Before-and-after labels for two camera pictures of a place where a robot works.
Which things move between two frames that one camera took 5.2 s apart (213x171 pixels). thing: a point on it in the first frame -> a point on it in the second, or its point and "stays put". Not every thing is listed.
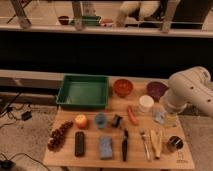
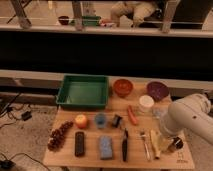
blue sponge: (106, 147) stays put
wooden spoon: (156, 137) stays put
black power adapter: (26, 115) stays put
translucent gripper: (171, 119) -> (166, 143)
